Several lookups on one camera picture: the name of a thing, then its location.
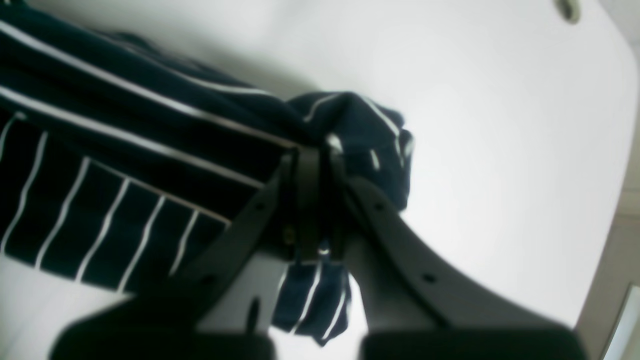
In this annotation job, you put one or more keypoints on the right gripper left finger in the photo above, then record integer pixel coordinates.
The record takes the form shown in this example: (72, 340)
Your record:
(220, 305)

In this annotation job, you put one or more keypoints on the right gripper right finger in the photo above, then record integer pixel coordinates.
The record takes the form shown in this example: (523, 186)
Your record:
(417, 305)

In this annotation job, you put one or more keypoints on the black white striped T-shirt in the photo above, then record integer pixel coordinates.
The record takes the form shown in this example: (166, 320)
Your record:
(121, 163)

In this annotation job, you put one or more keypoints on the right table cable grommet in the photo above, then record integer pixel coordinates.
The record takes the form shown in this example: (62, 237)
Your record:
(569, 10)

